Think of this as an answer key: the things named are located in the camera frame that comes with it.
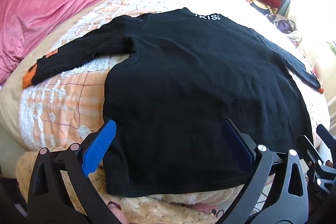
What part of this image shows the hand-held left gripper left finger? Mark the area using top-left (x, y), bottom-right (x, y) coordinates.
top-left (26, 120), bottom-right (125, 224)

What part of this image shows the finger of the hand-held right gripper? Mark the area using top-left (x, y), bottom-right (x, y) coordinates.
top-left (297, 135), bottom-right (332, 174)
top-left (316, 124), bottom-right (336, 148)

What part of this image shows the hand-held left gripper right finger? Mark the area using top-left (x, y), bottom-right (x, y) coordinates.
top-left (222, 119), bottom-right (310, 224)

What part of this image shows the black long-sleeve sweater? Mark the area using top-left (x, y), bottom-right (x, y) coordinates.
top-left (22, 7), bottom-right (324, 198)

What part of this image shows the person's left hand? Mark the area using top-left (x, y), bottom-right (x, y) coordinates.
top-left (107, 200), bottom-right (129, 224)

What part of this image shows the pink spotted garment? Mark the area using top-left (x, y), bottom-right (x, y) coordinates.
top-left (184, 202), bottom-right (225, 219)

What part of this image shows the beige fuzzy blanket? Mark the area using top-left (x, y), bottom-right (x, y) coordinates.
top-left (15, 151), bottom-right (246, 224)

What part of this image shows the pink blanket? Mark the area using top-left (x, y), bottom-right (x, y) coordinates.
top-left (0, 0), bottom-right (114, 84)

